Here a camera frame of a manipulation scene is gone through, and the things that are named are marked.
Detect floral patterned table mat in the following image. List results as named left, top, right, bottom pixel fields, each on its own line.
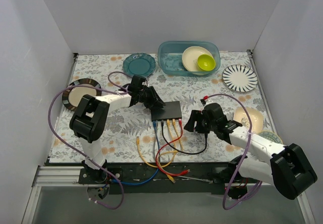
left=49, top=52, right=273, bottom=167

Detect yellow ethernet cable lower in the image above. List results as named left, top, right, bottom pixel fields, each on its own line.
left=156, top=119, right=179, bottom=168

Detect blue transparent plastic tub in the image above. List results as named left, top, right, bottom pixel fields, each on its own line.
left=157, top=41, right=221, bottom=77

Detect cream square dish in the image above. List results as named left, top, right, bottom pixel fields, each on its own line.
left=233, top=107, right=264, bottom=134

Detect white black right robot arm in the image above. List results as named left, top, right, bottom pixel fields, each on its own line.
left=184, top=103, right=317, bottom=200

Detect cream plate in tub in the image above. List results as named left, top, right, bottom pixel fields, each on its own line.
left=182, top=46, right=213, bottom=74

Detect black ethernet cable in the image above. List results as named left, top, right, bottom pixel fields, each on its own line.
left=160, top=120, right=208, bottom=156

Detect white plate blue stripes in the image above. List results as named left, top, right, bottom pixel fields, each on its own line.
left=222, top=65, right=258, bottom=93

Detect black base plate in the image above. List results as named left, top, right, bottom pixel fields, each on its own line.
left=78, top=158, right=263, bottom=194

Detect grey ethernet cable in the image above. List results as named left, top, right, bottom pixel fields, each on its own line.
left=152, top=120, right=212, bottom=183

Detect yellow flower patterned bowl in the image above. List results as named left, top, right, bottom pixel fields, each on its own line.
left=258, top=131, right=283, bottom=144

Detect teal scalloped plate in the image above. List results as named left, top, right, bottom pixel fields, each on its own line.
left=123, top=53, right=156, bottom=78

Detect yellow ethernet cable upper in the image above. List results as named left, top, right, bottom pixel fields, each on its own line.
left=171, top=119, right=185, bottom=151

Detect brown rimmed cream plate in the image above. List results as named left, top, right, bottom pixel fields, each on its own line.
left=62, top=78, right=101, bottom=111

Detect red ethernet cable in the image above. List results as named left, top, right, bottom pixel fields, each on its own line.
left=155, top=118, right=191, bottom=177

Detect loose yellow ethernet cable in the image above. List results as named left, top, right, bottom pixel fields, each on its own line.
left=135, top=137, right=176, bottom=184

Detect aluminium frame rail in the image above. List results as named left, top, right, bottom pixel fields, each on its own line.
left=21, top=165, right=85, bottom=224

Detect lime green bowl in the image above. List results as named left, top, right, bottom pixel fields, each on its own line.
left=197, top=54, right=216, bottom=71

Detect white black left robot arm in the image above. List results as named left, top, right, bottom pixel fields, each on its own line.
left=70, top=75, right=166, bottom=184

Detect black network switch box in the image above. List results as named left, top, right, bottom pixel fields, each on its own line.
left=151, top=101, right=182, bottom=121

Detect blue ethernet cable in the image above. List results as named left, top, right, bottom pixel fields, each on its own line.
left=111, top=122, right=159, bottom=186

